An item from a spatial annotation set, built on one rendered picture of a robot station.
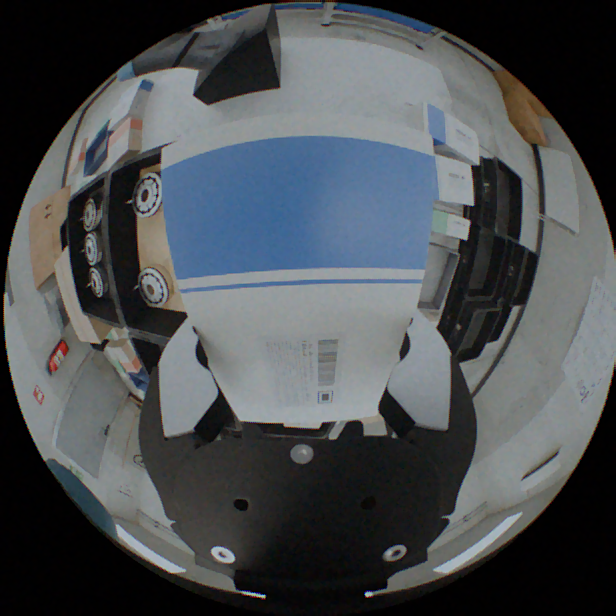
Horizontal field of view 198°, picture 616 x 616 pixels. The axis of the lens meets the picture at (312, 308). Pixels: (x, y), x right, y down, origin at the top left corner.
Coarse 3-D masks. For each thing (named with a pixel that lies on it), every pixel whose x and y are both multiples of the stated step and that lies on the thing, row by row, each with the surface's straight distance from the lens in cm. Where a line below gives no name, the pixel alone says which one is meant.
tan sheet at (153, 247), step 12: (156, 168) 51; (156, 216) 50; (144, 228) 53; (156, 228) 51; (144, 240) 54; (156, 240) 51; (144, 252) 55; (156, 252) 52; (168, 252) 50; (144, 264) 56; (168, 264) 51; (168, 300) 55; (180, 300) 53
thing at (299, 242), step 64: (256, 128) 9; (320, 128) 9; (384, 128) 9; (192, 192) 9; (256, 192) 8; (320, 192) 8; (384, 192) 9; (192, 256) 10; (256, 256) 9; (320, 256) 8; (384, 256) 9; (192, 320) 11; (256, 320) 10; (320, 320) 10; (384, 320) 11; (256, 384) 14; (320, 384) 13; (384, 384) 15
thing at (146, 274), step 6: (144, 270) 52; (150, 270) 51; (144, 276) 53; (150, 276) 51; (156, 276) 50; (138, 282) 55; (144, 282) 54; (156, 282) 51; (162, 282) 49; (162, 288) 51; (144, 294) 56; (162, 294) 52; (150, 300) 56; (156, 300) 53; (162, 300) 52; (156, 306) 55
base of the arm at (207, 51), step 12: (192, 36) 50; (204, 36) 50; (216, 36) 49; (228, 36) 49; (240, 36) 49; (192, 48) 48; (204, 48) 48; (216, 48) 49; (228, 48) 48; (180, 60) 49; (192, 60) 49; (204, 60) 49; (216, 60) 49
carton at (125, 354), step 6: (120, 342) 111; (126, 342) 108; (114, 348) 112; (120, 348) 106; (126, 348) 107; (120, 354) 111; (126, 354) 107; (132, 354) 109; (120, 360) 117; (126, 360) 111; (132, 360) 109; (138, 360) 112; (126, 366) 116; (132, 366) 110; (138, 366) 112
